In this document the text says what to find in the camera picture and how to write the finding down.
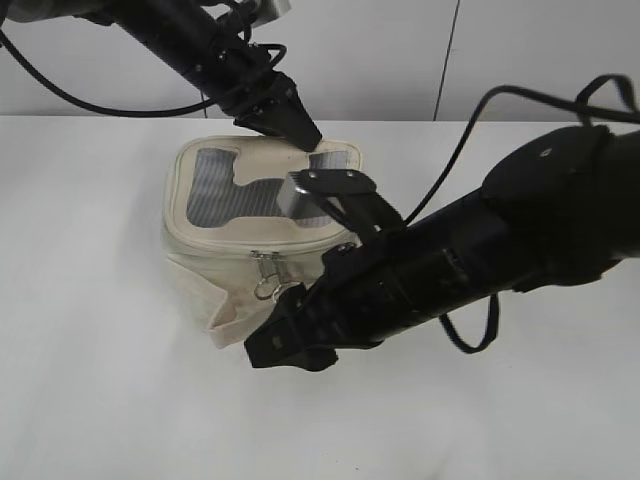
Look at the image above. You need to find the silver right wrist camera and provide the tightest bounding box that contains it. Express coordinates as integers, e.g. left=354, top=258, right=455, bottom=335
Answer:
left=276, top=169, right=404, bottom=242

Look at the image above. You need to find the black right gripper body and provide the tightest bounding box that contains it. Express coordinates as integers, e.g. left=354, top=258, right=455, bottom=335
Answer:
left=272, top=234, right=450, bottom=362

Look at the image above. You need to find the silver ring zipper pull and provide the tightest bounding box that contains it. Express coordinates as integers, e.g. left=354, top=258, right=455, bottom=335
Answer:
left=263, top=252, right=281, bottom=300

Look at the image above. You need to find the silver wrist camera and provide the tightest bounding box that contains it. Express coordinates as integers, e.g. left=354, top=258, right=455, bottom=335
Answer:
left=242, top=0, right=292, bottom=28
left=276, top=169, right=404, bottom=242

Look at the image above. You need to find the cream canvas zipper bag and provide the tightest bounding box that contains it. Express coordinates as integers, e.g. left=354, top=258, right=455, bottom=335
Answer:
left=162, top=136, right=362, bottom=349

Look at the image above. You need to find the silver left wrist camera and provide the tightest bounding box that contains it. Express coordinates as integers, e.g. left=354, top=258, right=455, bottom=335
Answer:
left=242, top=0, right=292, bottom=28

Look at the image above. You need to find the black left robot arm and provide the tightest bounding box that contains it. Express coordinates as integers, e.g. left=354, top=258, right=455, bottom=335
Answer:
left=1, top=0, right=322, bottom=152

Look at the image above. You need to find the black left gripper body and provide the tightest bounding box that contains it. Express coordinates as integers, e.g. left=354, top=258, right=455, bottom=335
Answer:
left=182, top=29, right=303, bottom=125

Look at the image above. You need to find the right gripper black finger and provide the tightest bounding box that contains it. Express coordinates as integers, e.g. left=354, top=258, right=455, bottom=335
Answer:
left=243, top=322, right=336, bottom=371

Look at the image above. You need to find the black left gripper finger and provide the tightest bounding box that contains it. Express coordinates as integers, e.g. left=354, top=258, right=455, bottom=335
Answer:
left=234, top=94, right=323, bottom=151

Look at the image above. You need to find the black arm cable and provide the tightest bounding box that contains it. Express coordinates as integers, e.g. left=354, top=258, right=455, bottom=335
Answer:
left=0, top=27, right=289, bottom=119
left=402, top=74, right=640, bottom=354

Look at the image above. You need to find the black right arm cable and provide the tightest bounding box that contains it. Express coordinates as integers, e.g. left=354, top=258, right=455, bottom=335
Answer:
left=402, top=74, right=640, bottom=354

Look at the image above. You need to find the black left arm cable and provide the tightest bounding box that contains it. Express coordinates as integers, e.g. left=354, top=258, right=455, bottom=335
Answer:
left=0, top=27, right=289, bottom=119

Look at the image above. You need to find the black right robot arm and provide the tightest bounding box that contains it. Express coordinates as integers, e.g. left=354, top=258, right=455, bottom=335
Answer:
left=244, top=125, right=639, bottom=372

